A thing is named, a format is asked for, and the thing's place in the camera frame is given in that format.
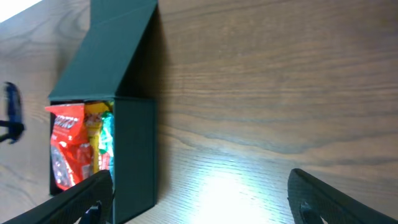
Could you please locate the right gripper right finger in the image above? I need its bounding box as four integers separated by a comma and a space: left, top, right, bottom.
287, 169, 397, 224

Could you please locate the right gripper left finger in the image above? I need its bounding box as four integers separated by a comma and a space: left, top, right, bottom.
5, 170, 113, 224

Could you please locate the red Hacks candy bag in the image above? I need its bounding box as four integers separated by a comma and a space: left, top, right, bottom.
45, 103, 93, 190

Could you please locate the Haribo worms gummy bag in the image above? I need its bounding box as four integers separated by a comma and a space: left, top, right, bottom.
84, 102, 114, 175

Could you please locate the purple Dairy Milk bar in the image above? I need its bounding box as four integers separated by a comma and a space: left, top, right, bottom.
1, 82, 25, 144

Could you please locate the dark green box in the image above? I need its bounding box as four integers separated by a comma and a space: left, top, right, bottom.
49, 0, 158, 223

